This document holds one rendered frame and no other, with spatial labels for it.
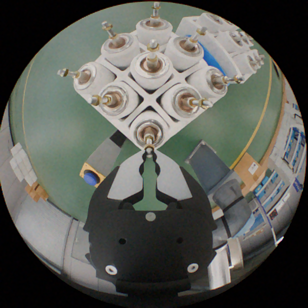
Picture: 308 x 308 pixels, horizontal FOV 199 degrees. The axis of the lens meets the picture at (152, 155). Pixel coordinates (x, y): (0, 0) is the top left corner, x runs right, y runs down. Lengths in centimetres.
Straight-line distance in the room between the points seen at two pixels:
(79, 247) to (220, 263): 493
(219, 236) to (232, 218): 8
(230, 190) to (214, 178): 10
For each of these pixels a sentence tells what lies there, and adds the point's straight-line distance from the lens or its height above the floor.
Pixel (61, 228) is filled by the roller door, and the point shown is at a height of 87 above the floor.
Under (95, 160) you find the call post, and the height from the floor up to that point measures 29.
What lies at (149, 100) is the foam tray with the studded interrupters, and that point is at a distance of 27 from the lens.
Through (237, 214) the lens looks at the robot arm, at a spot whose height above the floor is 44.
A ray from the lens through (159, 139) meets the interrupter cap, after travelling 22.
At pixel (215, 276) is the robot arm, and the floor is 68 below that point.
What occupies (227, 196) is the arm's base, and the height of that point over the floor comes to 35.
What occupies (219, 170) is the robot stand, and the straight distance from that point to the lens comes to 43.
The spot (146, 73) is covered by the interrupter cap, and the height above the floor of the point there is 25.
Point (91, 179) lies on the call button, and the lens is 24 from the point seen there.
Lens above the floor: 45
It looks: 58 degrees down
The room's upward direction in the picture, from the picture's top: 177 degrees clockwise
